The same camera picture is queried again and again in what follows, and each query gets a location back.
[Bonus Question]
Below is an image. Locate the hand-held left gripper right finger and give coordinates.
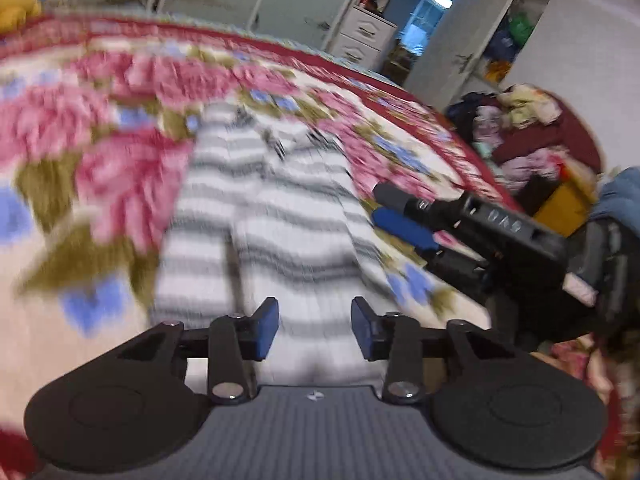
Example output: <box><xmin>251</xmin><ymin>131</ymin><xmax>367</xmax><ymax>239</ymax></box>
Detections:
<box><xmin>350</xmin><ymin>296</ymin><xmax>513</xmax><ymax>406</ymax></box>

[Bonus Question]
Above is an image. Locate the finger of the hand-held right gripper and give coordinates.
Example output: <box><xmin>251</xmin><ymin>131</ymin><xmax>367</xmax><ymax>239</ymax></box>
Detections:
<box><xmin>372</xmin><ymin>182</ymin><xmax>460</xmax><ymax>227</ymax></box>
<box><xmin>371</xmin><ymin>208</ymin><xmax>490</xmax><ymax>275</ymax></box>

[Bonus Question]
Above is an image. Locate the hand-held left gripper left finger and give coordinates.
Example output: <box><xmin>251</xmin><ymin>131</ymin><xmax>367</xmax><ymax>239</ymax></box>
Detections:
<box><xmin>117</xmin><ymin>296</ymin><xmax>280</xmax><ymax>406</ymax></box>

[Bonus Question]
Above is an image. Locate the white black-striped sweater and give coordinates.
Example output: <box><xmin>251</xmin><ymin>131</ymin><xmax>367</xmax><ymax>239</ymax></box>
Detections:
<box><xmin>150</xmin><ymin>102</ymin><xmax>401</xmax><ymax>393</ymax></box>

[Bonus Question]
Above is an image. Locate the pile of clothes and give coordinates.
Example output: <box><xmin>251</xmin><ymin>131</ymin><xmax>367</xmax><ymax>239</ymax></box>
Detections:
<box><xmin>445</xmin><ymin>84</ymin><xmax>566</xmax><ymax>196</ymax></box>

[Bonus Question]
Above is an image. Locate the yellow box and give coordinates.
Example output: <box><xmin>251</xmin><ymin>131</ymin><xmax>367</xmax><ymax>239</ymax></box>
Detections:
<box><xmin>532</xmin><ymin>180</ymin><xmax>593</xmax><ymax>236</ymax></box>

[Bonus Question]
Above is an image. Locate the blue garment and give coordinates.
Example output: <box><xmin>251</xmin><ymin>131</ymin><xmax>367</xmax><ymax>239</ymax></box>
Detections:
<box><xmin>597</xmin><ymin>167</ymin><xmax>640</xmax><ymax>226</ymax></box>

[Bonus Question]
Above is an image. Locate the dark red sofa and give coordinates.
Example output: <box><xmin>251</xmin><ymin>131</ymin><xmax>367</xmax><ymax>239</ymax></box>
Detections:
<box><xmin>492</xmin><ymin>91</ymin><xmax>605</xmax><ymax>176</ymax></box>

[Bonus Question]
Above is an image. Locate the white drawer cabinet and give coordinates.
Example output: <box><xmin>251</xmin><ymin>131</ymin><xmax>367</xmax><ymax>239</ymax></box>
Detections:
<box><xmin>327</xmin><ymin>0</ymin><xmax>401</xmax><ymax>68</ymax></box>

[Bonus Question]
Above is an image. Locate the white door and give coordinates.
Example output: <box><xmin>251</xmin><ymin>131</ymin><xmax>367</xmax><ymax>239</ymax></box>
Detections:
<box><xmin>405</xmin><ymin>0</ymin><xmax>523</xmax><ymax>106</ymax></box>

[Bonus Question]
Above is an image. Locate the green plastic bag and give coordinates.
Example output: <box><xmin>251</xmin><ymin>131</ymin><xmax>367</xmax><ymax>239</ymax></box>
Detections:
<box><xmin>507</xmin><ymin>12</ymin><xmax>533</xmax><ymax>43</ymax></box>

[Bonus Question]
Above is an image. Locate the red floral blanket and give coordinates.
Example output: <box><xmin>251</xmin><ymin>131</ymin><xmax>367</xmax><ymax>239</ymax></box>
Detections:
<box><xmin>0</xmin><ymin>10</ymin><xmax>640</xmax><ymax>480</ymax></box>

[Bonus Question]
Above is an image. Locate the pale green wardrobe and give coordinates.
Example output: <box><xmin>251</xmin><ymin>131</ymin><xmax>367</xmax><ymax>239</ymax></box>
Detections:
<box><xmin>45</xmin><ymin>0</ymin><xmax>371</xmax><ymax>56</ymax></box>

